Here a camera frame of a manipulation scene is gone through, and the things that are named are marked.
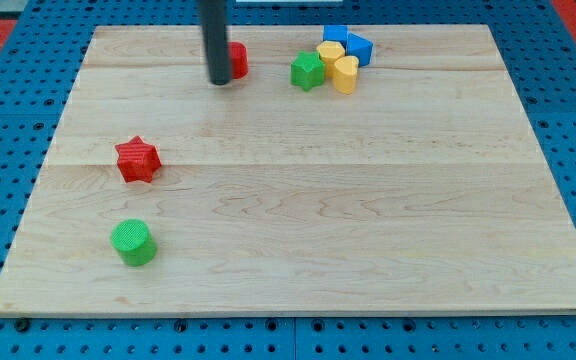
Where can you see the red circle block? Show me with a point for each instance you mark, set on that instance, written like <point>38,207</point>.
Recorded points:
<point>239,59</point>

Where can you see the green star block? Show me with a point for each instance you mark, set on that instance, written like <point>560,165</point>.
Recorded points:
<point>307,70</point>

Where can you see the red star block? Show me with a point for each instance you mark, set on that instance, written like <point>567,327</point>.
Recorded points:
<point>137,160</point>

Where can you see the green circle block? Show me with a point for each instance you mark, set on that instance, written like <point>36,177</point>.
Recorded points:
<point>133,242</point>

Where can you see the yellow heart block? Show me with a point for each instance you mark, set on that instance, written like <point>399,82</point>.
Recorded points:
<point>345,74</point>

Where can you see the light wooden board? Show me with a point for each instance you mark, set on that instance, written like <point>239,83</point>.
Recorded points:
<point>423,193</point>

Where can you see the yellow hexagon block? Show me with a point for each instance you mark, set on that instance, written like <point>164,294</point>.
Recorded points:
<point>329,52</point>

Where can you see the blue triangle block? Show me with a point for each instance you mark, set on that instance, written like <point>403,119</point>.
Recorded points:
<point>359,47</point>

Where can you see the blue cube block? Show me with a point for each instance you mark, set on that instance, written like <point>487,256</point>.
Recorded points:
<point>335,33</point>

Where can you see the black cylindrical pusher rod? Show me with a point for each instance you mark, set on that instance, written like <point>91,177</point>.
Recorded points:
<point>213,21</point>

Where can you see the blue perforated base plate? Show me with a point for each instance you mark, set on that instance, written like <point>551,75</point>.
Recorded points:
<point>38,65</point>

